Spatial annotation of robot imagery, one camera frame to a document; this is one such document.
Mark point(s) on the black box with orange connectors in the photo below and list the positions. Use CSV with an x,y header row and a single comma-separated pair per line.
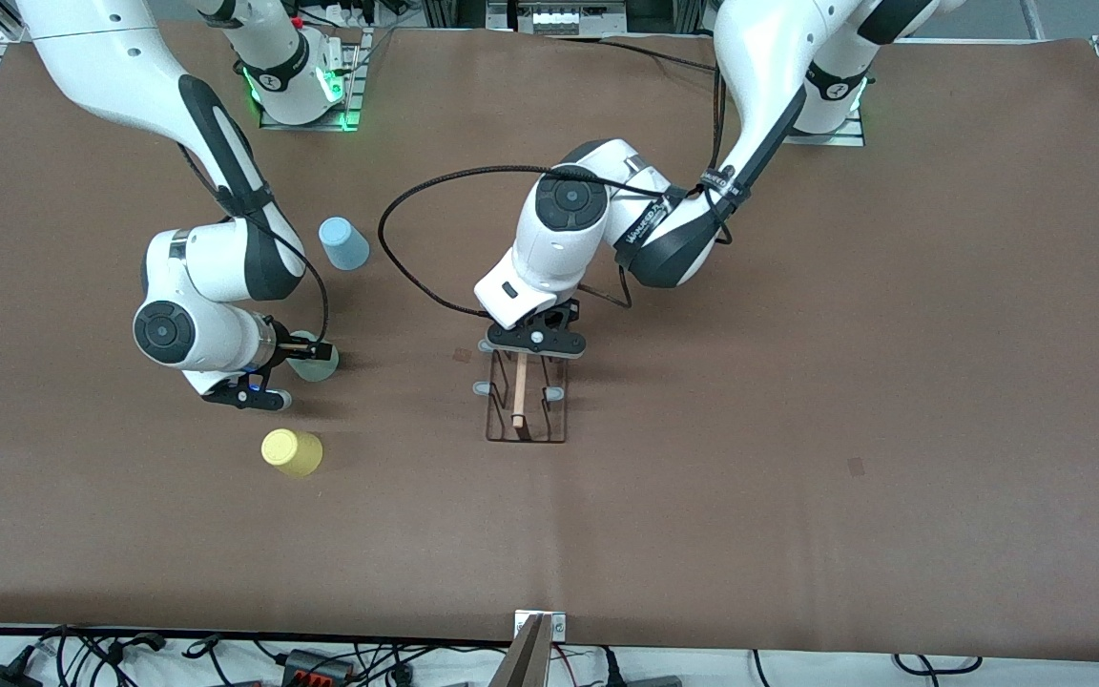
x,y
316,665

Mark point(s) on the brown pointed post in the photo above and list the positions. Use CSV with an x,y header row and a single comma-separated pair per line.
x,y
526,663

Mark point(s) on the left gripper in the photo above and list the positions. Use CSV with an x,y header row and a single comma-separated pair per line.
x,y
554,320

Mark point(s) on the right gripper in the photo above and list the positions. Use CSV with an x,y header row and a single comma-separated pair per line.
x,y
288,351

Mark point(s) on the white power strip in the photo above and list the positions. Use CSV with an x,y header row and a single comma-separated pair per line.
x,y
344,11

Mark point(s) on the grey device with white connectors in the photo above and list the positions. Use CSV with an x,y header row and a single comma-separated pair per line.
x,y
559,17

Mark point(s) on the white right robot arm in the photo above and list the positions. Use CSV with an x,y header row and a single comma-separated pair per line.
x,y
216,267

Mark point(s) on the light blue plastic cup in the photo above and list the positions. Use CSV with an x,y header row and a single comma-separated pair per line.
x,y
344,246

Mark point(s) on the pale green plastic cup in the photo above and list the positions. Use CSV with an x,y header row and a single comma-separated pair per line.
x,y
316,370

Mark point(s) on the brown table cover sheet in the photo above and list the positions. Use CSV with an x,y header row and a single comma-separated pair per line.
x,y
798,382

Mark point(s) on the yellow plastic cup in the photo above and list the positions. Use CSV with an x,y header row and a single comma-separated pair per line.
x,y
290,450

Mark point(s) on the small metal bracket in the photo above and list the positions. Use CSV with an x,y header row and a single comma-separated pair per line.
x,y
559,625

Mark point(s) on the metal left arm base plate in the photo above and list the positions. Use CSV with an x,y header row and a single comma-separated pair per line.
x,y
845,138

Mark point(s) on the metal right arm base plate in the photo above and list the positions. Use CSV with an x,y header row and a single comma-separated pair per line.
x,y
351,95

